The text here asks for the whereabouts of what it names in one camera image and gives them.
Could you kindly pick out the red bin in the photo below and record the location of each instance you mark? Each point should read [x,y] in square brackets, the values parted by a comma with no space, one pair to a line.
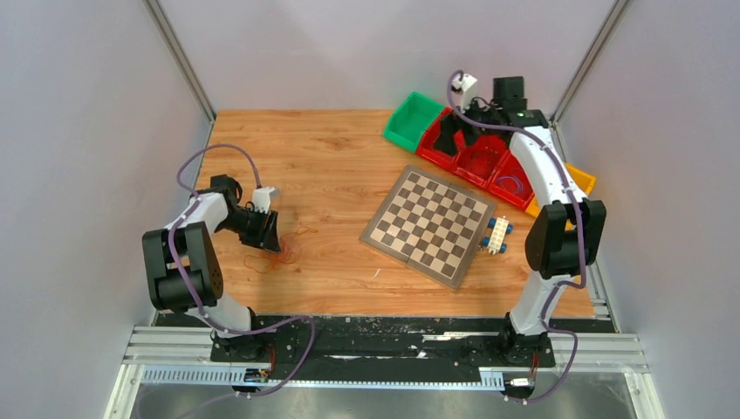
[425,148]
[477,162]
[509,182]

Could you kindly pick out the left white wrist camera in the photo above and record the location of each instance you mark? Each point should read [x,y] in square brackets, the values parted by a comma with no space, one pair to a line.
[263,197]

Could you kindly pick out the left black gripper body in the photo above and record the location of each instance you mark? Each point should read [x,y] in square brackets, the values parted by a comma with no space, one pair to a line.
[250,226]

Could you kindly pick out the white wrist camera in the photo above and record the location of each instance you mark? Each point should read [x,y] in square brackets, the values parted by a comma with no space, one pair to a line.
[263,197]
[464,87]

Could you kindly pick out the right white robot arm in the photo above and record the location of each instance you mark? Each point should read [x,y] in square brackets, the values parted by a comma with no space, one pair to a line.
[565,236]

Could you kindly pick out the white blue toy block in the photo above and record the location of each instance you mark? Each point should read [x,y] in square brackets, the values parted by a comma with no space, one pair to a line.
[500,228]

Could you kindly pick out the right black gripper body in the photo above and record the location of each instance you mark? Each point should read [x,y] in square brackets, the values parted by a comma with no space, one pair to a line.
[472,131]

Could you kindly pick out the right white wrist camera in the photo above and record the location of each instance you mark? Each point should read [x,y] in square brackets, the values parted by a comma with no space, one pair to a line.
[464,87]

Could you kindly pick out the wooden chessboard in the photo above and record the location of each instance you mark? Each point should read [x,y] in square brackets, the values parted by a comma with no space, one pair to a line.
[430,225]

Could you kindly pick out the red bin middle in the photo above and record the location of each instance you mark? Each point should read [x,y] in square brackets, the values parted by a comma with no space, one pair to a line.
[477,162]

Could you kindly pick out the yellow plastic bin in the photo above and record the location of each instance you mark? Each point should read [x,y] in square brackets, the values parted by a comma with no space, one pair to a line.
[585,182]

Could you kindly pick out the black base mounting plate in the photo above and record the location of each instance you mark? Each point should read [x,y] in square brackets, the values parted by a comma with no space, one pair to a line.
[390,349]

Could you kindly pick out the green plastic bin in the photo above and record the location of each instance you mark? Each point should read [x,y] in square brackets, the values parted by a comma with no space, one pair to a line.
[410,121]

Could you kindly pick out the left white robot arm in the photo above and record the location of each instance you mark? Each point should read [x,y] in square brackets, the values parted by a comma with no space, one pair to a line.
[182,268]

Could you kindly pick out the aluminium frame rail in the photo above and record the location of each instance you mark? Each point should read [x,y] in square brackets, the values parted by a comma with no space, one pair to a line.
[180,355]

